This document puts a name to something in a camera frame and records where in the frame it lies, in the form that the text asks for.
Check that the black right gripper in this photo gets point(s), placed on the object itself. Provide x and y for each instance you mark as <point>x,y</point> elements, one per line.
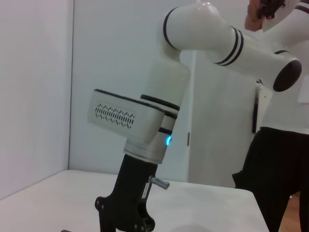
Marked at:
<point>130,193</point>

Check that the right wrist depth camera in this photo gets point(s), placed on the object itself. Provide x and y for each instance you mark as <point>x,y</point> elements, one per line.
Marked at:
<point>120,116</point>

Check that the person's raised hand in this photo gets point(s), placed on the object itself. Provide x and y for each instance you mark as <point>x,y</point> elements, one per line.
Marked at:
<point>253,19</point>

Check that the person in white shirt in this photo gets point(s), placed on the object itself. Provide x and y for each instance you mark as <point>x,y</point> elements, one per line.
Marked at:
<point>285,135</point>

